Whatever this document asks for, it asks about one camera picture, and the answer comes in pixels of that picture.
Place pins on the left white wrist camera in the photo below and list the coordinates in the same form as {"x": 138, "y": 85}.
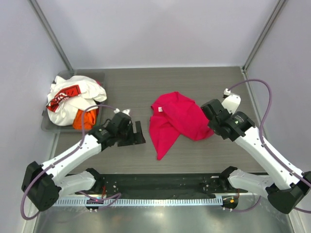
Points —
{"x": 125, "y": 111}

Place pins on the white t shirt red print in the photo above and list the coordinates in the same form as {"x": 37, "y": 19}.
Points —
{"x": 66, "y": 97}

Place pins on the pink t shirt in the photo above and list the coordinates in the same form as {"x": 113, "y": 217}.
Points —
{"x": 173, "y": 115}

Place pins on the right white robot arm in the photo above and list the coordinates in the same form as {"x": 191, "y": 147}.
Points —
{"x": 280, "y": 170}

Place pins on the left aluminium frame post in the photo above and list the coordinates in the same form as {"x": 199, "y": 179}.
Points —
{"x": 51, "y": 35}

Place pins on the clear plastic bin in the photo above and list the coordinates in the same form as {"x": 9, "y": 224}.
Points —
{"x": 96, "y": 74}

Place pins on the right aluminium frame post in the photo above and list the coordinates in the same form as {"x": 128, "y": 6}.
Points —
{"x": 277, "y": 9}

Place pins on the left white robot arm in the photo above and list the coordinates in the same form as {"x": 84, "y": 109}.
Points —
{"x": 92, "y": 143}

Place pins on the white slotted cable duct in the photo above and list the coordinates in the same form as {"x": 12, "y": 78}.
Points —
{"x": 86, "y": 202}

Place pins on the aluminium frame post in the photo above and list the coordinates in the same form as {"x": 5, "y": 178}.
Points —
{"x": 51, "y": 35}
{"x": 277, "y": 9}

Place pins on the orange t shirt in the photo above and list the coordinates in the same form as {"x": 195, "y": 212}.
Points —
{"x": 88, "y": 121}

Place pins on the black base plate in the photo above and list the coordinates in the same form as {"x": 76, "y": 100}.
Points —
{"x": 182, "y": 186}

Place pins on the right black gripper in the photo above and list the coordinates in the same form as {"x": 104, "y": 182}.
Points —
{"x": 211, "y": 124}

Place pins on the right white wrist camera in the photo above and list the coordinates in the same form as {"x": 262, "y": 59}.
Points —
{"x": 230, "y": 99}

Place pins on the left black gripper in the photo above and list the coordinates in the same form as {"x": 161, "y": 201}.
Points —
{"x": 139, "y": 138}

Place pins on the aluminium front rail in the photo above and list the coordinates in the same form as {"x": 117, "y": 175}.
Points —
{"x": 52, "y": 190}

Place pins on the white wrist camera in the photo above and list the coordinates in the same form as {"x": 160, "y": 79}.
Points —
{"x": 230, "y": 99}
{"x": 125, "y": 111}

